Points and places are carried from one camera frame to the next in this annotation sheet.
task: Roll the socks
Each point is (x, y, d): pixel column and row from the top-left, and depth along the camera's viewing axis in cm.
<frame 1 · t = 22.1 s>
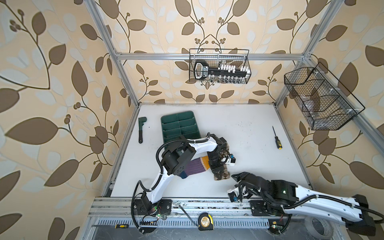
left hand: (221, 176, 84), fingers closed
right hand: (235, 177, 76), fingers open
green plastic organizer tray: (183, 124, 102), point 8 cm above the table
green pipe wrench black handle: (141, 120, 112), on the table

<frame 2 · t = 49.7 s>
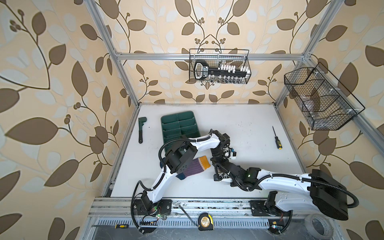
left hand: (225, 173, 83), fingers open
right hand: (230, 171, 85), fingers closed
the named things where they were.

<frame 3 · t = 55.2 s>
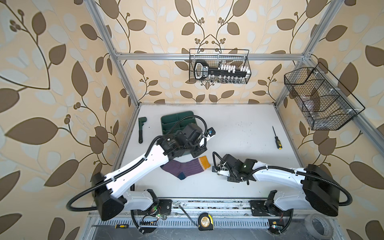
left hand: (204, 142, 72), fingers open
right hand: (229, 170, 85), fingers closed
the named things where they were.

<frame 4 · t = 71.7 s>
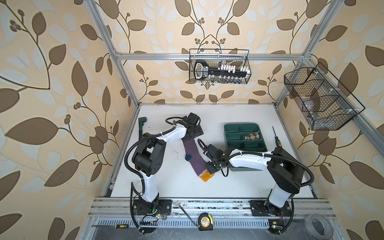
left hand: (198, 133, 95), fingers open
right hand: (211, 168, 87), fingers open
green plastic organizer tray: (234, 134, 99), point 6 cm above the table
purple sock yellow cuff: (197, 159, 92), on the table
beige argyle sock: (254, 136, 96), point 7 cm above the table
the other named things where they were.

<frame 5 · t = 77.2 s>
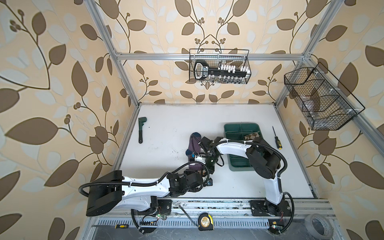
left hand: (197, 174, 82), fingers open
right hand: (203, 175, 85), fingers closed
purple sock yellow cuff: (194, 147, 82), point 15 cm above the table
the other named things where they were.

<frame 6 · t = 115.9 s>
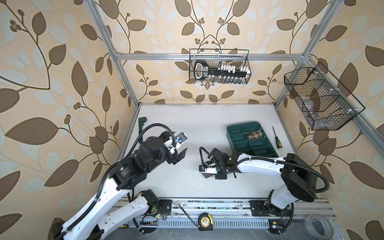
left hand: (181, 139, 64), fingers open
right hand: (215, 170, 85), fingers closed
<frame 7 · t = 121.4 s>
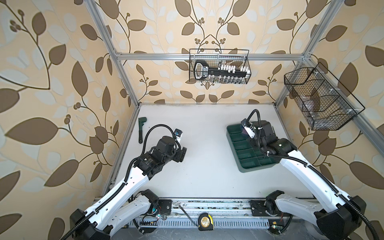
left hand: (181, 145, 76), fingers open
right hand: (256, 133, 78), fingers closed
